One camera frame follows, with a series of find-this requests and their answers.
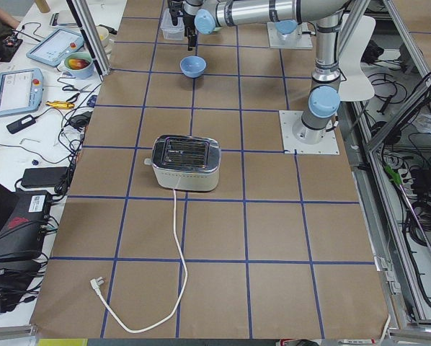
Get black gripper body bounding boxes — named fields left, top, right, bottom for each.
left=183, top=12, right=197, bottom=42
left=167, top=0, right=182, bottom=22

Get white chair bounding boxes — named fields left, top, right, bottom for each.
left=338, top=16, right=376, bottom=102

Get aluminium frame post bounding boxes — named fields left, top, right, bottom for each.
left=66, top=0, right=110, bottom=79

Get blue teach pendant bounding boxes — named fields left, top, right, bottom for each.
left=0, top=68, right=44, bottom=117
left=26, top=29, right=84, bottom=67

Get clear plastic food container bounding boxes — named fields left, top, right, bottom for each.
left=160, top=9, right=185, bottom=41

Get black power adapter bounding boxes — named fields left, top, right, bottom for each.
left=6, top=115, right=36, bottom=134

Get blue bowl with fruit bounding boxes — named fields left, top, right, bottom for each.
left=64, top=52, right=94, bottom=79

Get black computer box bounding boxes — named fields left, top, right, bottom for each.
left=0, top=190, right=50, bottom=262

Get white toaster power cord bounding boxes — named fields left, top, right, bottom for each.
left=89, top=189, right=189, bottom=334

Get orange handled tool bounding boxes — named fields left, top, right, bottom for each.
left=45, top=101, right=75, bottom=110

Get black scissors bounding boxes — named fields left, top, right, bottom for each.
left=61, top=84, right=91, bottom=103

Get cream toaster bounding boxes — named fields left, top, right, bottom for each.
left=144, top=135, right=221, bottom=192

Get beige bowl with lemon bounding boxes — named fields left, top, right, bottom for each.
left=96, top=25, right=112, bottom=54

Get blue teach pendant near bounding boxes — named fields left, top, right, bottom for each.
left=0, top=68, right=44, bottom=117

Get blue teach pendant far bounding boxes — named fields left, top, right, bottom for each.
left=26, top=29, right=84, bottom=67

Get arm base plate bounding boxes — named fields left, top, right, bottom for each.
left=267, top=22, right=313, bottom=50
left=279, top=110, right=339, bottom=155

